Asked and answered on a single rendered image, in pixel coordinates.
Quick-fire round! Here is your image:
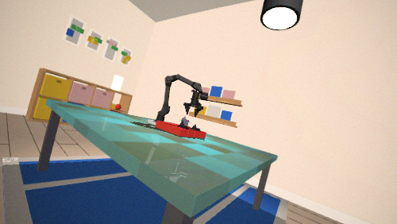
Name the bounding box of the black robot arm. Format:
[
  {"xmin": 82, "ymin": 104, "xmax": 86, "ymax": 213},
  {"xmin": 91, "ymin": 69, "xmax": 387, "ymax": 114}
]
[{"xmin": 155, "ymin": 74, "xmax": 209, "ymax": 122}]

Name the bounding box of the grey micro servo with orange cable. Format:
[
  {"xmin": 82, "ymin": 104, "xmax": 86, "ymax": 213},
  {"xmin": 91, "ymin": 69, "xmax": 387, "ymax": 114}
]
[{"xmin": 180, "ymin": 116, "xmax": 190, "ymax": 127}]

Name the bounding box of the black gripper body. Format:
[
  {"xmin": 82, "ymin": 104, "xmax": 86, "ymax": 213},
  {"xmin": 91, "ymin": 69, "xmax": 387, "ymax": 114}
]
[{"xmin": 183, "ymin": 97, "xmax": 203, "ymax": 110}]

